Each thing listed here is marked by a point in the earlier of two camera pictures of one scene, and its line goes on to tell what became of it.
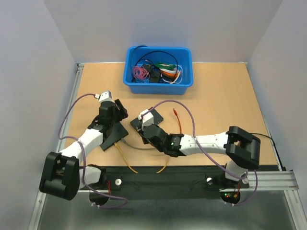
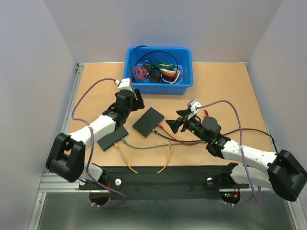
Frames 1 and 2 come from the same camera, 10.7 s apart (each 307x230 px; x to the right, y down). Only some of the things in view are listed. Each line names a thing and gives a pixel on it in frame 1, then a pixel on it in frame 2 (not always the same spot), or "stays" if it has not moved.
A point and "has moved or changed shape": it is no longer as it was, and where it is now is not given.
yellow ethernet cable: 126,161 stays
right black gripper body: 145,140 -> 194,125
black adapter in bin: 155,73 stays
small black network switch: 137,123 stays
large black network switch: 118,132 stays
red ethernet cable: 175,112 has moved or changed shape
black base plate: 204,178 stays
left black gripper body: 119,114 -> 135,104
